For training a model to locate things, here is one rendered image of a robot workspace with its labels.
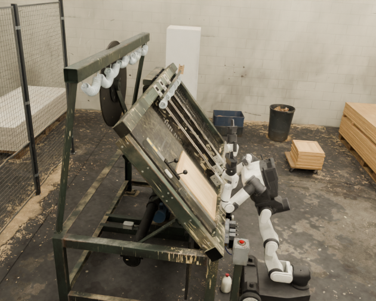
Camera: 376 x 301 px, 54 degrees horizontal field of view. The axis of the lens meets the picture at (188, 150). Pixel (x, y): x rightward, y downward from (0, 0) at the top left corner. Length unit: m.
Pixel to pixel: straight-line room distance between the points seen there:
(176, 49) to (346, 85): 3.93
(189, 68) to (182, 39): 0.51
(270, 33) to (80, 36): 3.98
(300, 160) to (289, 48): 2.87
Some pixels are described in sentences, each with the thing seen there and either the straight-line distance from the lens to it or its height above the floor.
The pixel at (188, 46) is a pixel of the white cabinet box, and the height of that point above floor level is 1.77.
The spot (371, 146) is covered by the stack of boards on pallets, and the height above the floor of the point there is 0.47.
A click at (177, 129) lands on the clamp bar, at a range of 3.56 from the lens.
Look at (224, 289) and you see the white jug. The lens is 3.86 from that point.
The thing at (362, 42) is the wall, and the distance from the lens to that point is 8.65.
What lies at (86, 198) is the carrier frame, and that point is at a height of 0.78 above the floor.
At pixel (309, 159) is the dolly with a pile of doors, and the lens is 6.28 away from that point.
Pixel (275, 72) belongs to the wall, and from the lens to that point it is 8.28.
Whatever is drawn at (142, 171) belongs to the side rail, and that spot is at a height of 1.49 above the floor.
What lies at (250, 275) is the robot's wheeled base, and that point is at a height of 0.19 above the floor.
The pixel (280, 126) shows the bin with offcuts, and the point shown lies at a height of 0.32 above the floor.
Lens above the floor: 2.74
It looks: 24 degrees down
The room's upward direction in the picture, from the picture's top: 4 degrees clockwise
